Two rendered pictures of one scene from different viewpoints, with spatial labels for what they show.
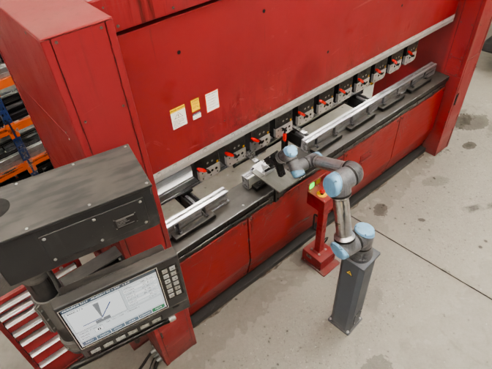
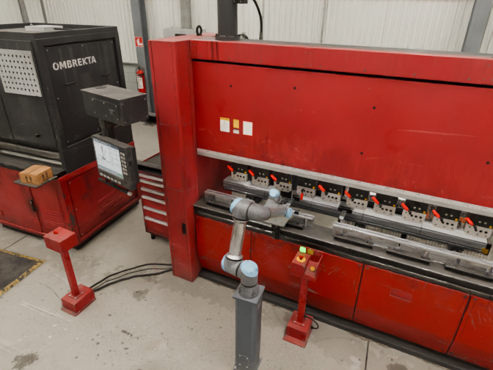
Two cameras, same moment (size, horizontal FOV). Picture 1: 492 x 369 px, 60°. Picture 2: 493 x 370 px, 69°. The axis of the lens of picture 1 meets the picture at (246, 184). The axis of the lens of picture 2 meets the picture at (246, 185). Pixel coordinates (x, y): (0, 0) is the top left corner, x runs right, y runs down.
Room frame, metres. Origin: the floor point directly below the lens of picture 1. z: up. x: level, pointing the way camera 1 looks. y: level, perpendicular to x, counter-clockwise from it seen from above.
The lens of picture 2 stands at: (0.70, -2.33, 2.58)
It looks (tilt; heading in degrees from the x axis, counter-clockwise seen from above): 27 degrees down; 64
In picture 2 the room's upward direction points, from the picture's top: 1 degrees clockwise
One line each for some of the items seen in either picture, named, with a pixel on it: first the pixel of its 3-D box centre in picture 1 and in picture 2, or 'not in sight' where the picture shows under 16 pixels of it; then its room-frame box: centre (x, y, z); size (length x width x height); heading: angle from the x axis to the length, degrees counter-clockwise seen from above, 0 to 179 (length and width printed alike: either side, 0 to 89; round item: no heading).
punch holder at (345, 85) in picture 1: (340, 88); (386, 202); (2.63, -0.71, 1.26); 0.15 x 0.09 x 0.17; 128
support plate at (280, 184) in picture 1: (275, 175); (279, 216); (2.04, -0.19, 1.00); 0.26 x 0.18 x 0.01; 38
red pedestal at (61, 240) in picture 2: not in sight; (69, 269); (0.37, 0.59, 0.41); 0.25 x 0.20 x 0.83; 38
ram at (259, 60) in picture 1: (335, 25); (380, 137); (2.56, -0.61, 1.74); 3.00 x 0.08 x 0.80; 128
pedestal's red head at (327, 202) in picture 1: (325, 192); (307, 263); (2.10, -0.55, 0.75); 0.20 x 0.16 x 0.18; 128
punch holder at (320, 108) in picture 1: (321, 98); (358, 196); (2.51, -0.56, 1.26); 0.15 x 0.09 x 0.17; 128
